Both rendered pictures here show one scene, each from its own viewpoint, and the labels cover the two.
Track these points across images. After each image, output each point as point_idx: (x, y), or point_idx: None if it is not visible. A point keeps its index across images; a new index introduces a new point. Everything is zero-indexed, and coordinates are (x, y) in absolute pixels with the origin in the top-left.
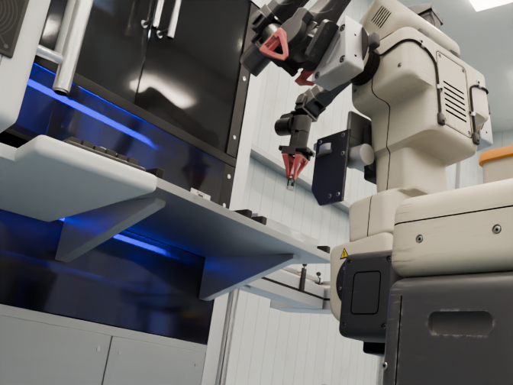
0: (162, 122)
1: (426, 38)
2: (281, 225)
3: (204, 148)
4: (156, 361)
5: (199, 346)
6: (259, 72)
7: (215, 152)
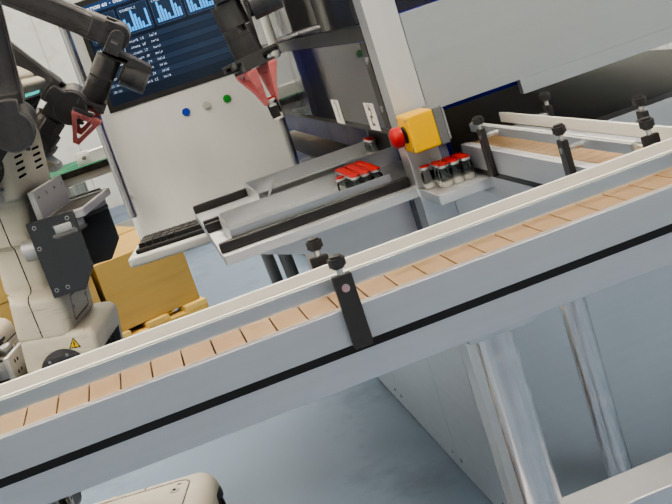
0: (327, 36)
1: None
2: (222, 222)
3: (346, 38)
4: None
5: None
6: (136, 91)
7: (350, 34)
